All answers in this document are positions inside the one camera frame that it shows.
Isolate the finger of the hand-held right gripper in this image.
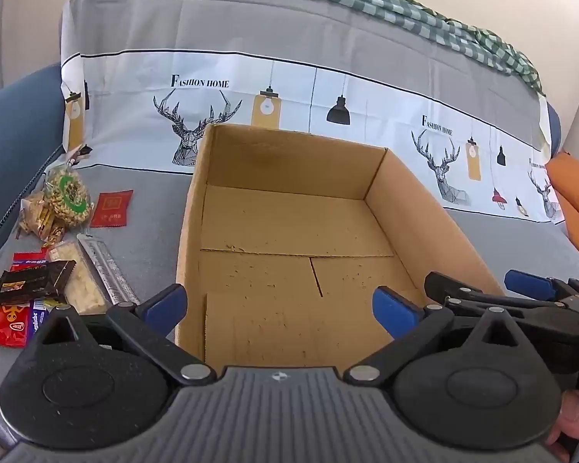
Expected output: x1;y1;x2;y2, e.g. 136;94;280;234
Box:
505;270;579;306
423;271;579;348

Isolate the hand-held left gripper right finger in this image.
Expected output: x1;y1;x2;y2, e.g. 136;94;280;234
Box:
344;286;521;387

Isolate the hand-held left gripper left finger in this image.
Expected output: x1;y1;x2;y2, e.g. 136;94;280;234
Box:
31;284;219;387

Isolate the long silver foil packet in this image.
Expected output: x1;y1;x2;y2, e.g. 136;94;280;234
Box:
76;233;141;306

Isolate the clear packet of white bars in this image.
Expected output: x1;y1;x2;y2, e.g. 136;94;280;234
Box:
46;240;112;314

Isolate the square dark red packet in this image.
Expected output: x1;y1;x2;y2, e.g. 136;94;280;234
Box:
90;189;134;228

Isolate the purple snack packet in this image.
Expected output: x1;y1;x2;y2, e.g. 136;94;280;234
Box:
28;299;55;336

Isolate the cardboard box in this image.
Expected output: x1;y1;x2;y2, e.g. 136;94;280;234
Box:
175;123;508;370

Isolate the black snack packet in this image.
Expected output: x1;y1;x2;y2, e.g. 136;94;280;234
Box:
0;259;77;306

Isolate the peanut bag with green ring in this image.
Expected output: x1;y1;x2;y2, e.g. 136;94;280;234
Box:
42;164;93;226

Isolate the small red candy packet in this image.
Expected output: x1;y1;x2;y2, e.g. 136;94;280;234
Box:
10;248;50;272

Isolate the bright red snack packet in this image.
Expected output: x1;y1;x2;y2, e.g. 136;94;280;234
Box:
0;299;36;348

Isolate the clear bag of crackers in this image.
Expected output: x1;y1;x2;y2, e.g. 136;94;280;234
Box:
17;190;68;247

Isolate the green checkered cloth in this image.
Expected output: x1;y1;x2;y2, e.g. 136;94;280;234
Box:
70;0;546;97

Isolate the grey printed sofa cover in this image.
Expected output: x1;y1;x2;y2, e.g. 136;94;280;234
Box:
0;0;579;444

